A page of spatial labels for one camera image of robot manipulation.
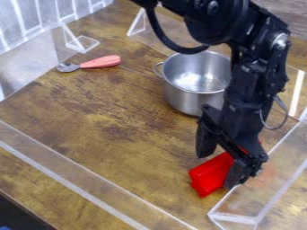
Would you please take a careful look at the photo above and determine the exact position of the front clear acrylic barrier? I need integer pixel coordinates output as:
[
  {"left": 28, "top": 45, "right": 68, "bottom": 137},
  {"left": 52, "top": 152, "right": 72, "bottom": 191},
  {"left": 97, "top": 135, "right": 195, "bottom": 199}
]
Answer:
[{"left": 0, "top": 121, "right": 196, "bottom": 230}]

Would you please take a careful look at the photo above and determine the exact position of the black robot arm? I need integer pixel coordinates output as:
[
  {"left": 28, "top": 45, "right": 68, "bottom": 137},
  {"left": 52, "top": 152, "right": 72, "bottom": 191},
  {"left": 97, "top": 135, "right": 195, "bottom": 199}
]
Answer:
[{"left": 131, "top": 0, "right": 291, "bottom": 189}]

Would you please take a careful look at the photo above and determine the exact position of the clear acrylic barrier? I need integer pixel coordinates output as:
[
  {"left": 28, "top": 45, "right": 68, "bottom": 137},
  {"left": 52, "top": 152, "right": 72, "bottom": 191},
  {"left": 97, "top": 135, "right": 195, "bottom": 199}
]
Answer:
[
  {"left": 0, "top": 121, "right": 196, "bottom": 230},
  {"left": 0, "top": 24, "right": 100, "bottom": 102},
  {"left": 207, "top": 114, "right": 307, "bottom": 230},
  {"left": 127, "top": 8, "right": 307, "bottom": 120}
]

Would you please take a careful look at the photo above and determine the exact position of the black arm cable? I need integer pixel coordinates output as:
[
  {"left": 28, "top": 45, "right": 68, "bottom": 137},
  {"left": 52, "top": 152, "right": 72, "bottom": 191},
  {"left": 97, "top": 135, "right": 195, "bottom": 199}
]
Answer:
[{"left": 144, "top": 7, "right": 211, "bottom": 56}]

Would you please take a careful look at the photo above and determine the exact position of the left clear acrylic barrier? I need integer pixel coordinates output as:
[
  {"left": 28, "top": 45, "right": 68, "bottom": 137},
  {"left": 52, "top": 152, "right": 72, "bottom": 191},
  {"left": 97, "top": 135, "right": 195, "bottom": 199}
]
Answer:
[{"left": 0, "top": 24, "right": 100, "bottom": 102}]

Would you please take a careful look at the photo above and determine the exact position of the back clear acrylic barrier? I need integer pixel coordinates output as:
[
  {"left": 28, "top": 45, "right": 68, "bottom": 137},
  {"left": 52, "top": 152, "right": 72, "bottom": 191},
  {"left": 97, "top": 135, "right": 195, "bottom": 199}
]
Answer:
[{"left": 127, "top": 8, "right": 307, "bottom": 120}]

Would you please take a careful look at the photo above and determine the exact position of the red plastic block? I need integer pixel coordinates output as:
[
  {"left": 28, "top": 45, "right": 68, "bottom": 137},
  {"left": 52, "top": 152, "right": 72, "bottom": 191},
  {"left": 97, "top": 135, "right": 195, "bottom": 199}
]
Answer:
[{"left": 188, "top": 152, "right": 235, "bottom": 198}]

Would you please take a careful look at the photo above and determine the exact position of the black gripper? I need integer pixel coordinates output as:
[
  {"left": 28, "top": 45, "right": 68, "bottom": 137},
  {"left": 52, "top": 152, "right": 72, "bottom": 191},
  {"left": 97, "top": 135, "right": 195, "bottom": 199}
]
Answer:
[{"left": 195, "top": 97, "right": 268, "bottom": 189}]

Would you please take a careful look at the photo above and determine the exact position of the silver steel pot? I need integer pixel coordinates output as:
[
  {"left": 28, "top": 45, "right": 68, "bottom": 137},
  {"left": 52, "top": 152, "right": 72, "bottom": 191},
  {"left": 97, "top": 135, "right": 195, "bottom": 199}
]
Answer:
[{"left": 153, "top": 51, "right": 231, "bottom": 116}]

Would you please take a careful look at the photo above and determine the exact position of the right clear acrylic barrier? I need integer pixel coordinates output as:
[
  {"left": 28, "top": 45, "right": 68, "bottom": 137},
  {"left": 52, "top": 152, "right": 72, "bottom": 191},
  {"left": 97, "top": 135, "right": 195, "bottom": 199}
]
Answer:
[{"left": 207, "top": 114, "right": 307, "bottom": 230}]

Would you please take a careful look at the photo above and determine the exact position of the spoon with pink handle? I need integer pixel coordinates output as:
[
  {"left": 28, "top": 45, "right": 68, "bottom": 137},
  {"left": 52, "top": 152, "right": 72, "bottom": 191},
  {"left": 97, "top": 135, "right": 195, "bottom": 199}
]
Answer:
[{"left": 56, "top": 55, "right": 121, "bottom": 73}]

